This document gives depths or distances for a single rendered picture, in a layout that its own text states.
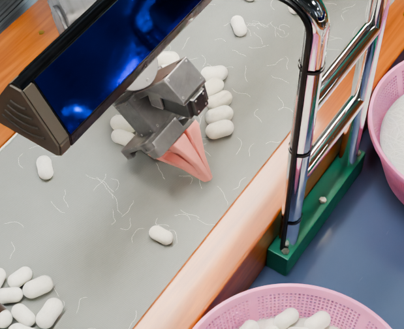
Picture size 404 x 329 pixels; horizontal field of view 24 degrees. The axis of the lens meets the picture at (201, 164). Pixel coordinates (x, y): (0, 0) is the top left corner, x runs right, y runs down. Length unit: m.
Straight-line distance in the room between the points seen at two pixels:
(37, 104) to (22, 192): 0.40
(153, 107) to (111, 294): 0.22
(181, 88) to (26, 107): 0.28
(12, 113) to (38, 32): 0.51
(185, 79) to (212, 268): 0.22
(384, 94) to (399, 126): 0.05
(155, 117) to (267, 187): 0.16
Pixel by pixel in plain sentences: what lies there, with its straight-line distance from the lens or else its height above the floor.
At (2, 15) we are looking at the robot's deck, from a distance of 1.51.
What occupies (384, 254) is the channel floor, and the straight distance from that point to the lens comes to 1.23.
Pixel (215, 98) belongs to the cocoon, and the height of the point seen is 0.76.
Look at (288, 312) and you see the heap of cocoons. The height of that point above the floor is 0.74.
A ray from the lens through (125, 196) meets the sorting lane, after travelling 1.18.
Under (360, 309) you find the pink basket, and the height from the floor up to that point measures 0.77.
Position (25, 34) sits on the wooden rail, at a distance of 1.34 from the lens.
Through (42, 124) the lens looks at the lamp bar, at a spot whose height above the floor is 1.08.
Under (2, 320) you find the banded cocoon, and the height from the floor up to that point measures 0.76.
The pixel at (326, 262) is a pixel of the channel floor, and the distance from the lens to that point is 1.21.
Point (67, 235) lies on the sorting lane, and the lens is 1.15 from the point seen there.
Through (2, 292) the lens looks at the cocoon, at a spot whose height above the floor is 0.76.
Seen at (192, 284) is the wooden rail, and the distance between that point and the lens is 1.08.
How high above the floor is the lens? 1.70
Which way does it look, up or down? 53 degrees down
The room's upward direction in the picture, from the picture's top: straight up
